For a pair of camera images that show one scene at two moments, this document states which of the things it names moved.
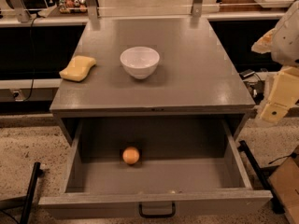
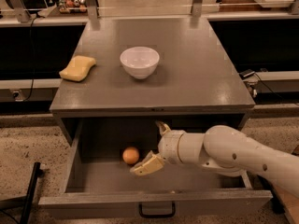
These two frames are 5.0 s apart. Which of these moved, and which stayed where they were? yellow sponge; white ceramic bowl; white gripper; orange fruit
Moved: white gripper
Stayed: orange fruit; yellow sponge; white ceramic bowl
